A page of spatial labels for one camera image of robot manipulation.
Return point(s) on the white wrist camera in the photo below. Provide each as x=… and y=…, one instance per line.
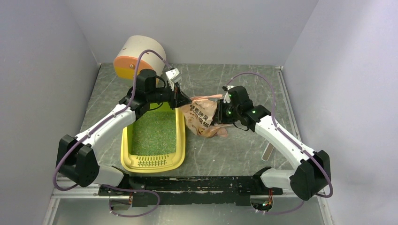
x=226, y=98
x=173, y=76

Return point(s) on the grey oval nail file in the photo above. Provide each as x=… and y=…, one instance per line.
x=267, y=152

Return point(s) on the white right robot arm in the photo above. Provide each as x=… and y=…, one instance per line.
x=310, y=171

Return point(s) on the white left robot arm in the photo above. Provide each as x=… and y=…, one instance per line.
x=76, y=158

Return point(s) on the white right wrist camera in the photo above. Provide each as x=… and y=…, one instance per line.
x=226, y=98

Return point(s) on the yellow litter box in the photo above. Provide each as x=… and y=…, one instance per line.
x=155, y=143

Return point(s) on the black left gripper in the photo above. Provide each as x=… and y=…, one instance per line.
x=179, y=99

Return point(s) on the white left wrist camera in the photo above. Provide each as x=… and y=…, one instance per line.
x=173, y=76

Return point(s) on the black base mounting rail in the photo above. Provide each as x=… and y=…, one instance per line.
x=151, y=190

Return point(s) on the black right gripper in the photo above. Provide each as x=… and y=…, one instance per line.
x=219, y=117

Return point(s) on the round cream drawer cabinet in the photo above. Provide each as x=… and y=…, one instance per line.
x=126, y=60

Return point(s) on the orange cat litter bag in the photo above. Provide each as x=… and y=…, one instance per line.
x=199, y=116

